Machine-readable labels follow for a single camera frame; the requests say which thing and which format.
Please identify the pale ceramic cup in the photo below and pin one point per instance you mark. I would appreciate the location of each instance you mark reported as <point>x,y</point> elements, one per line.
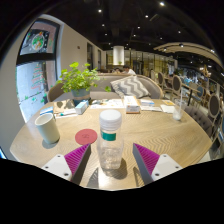
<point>48,130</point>

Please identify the group of ceiling spotlights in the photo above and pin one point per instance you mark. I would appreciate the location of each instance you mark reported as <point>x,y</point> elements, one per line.
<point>161,4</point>

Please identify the clear drinking glass with straw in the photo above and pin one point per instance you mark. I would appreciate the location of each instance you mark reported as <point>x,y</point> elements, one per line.
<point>177,111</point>

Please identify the tan upholstered chair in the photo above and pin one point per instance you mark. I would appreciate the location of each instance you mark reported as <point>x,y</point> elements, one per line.
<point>54,93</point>

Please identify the brown kraft notebook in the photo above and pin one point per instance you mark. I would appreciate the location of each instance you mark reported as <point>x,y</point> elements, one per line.
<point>63,106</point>

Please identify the blue white leaflet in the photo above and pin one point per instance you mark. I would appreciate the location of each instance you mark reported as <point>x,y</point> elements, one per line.
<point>146,102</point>

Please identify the flat round red coaster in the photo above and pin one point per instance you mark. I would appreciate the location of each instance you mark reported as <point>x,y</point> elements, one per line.
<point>85,136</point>

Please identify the person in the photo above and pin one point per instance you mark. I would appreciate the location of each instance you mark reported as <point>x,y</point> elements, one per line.
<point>129,70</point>

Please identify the white orange carton box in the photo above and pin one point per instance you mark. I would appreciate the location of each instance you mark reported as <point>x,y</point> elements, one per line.
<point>131,104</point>

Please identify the white paper napkin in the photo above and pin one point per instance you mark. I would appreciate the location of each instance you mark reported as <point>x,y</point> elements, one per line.
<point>167,109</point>

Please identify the grey zigzag cushion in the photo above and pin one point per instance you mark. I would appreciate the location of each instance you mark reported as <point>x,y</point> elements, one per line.
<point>130,87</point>

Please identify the group of dining chairs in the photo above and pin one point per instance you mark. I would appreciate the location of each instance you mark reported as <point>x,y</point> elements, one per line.
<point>200,116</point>

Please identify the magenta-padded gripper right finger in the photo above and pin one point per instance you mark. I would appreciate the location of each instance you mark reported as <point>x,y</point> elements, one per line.
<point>148,159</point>

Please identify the small blue white box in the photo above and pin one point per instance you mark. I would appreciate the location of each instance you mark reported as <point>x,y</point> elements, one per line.
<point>46,111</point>

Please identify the white cylindrical column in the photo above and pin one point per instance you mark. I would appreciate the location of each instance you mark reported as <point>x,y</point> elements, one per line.
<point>118,56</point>

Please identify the green potted plant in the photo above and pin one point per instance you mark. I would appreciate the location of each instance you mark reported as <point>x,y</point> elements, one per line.
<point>78,80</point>

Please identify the window with festive stickers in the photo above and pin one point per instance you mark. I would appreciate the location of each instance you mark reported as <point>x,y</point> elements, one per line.
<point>36,76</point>

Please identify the clear white-capped water bottle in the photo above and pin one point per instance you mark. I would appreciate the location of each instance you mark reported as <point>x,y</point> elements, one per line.
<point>110,153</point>

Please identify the light blue tissue box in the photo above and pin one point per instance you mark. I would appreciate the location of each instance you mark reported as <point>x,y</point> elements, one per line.
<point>81,107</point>

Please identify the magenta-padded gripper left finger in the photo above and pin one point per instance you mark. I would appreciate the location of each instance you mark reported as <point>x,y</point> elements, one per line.
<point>75,160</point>

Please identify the printed paper menu sheet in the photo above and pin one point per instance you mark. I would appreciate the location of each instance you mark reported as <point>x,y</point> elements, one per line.
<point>106,104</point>

